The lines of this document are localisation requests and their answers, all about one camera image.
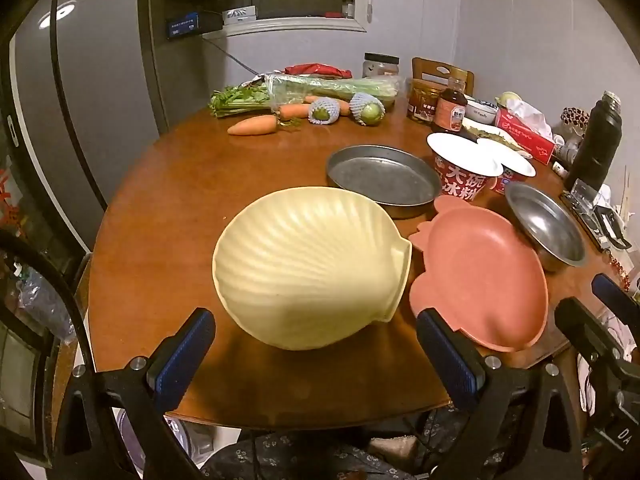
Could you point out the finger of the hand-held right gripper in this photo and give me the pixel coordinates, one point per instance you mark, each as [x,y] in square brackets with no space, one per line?
[580,322]
[607,287]

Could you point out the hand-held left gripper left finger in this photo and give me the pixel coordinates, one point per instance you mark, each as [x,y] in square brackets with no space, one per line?
[185,355]

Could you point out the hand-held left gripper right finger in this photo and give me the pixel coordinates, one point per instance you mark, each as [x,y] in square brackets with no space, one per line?
[445,355]

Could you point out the steel bowl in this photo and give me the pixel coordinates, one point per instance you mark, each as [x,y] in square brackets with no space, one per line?
[545,225]

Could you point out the pink crab-shaped plate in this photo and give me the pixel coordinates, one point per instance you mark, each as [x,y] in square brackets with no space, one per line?
[480,270]

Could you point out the yellow shell-shaped plate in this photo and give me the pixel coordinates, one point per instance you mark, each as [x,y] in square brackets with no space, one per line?
[300,260]

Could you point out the small red paper bowl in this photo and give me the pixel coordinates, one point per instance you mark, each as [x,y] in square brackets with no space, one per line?
[515,165]

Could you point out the grey round metal pan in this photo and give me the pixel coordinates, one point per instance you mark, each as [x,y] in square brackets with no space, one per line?
[380,175]

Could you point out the large red paper bowl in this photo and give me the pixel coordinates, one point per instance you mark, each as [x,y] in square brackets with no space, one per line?
[460,152]

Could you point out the clear plastic case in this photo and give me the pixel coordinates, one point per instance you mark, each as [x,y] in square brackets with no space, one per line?
[585,200]

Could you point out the black thermos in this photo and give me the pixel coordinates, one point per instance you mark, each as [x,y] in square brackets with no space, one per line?
[597,145]

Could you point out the person's patterned pants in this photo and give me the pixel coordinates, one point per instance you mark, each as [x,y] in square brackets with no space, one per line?
[300,455]

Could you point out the clear plastic bag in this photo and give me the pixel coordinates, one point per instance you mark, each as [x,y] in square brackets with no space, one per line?
[42,300]

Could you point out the red tissue box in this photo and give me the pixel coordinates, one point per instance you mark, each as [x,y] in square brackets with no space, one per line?
[525,135]

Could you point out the white plate of food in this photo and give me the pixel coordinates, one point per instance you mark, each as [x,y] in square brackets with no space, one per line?
[492,132]

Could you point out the pale yellow fruit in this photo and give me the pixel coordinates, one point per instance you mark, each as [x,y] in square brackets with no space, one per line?
[507,97]

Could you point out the white blue ceramic bowl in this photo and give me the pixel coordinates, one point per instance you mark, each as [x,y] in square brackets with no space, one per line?
[482,110]

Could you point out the brown sauce bottle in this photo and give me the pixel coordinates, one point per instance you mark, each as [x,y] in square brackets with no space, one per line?
[450,112]

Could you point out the carrot with green stem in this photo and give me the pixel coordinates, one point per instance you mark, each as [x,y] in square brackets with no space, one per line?
[252,126]

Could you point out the red label pickle jar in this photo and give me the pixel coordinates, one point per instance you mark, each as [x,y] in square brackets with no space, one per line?
[420,102]

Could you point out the green fruit in foam net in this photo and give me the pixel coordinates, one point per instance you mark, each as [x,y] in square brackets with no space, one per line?
[324,111]
[369,110]

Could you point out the orange carrot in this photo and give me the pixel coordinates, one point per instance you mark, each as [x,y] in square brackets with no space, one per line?
[295,111]
[343,107]

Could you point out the wooden chair cutout back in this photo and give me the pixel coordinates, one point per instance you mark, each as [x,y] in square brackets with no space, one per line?
[440,70]

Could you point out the grey refrigerator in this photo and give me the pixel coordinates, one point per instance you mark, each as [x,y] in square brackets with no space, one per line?
[100,85]

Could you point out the clear jar black lid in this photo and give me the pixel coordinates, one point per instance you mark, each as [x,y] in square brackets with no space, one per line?
[381,67]

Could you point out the bagged celery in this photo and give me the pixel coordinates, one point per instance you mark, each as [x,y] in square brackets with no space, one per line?
[320,87]

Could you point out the red snack bag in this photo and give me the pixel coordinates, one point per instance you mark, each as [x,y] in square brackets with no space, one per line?
[315,70]

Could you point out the blue box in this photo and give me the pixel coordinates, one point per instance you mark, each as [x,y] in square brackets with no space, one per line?
[182,26]

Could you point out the white box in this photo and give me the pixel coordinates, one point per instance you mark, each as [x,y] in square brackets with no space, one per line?
[239,15]

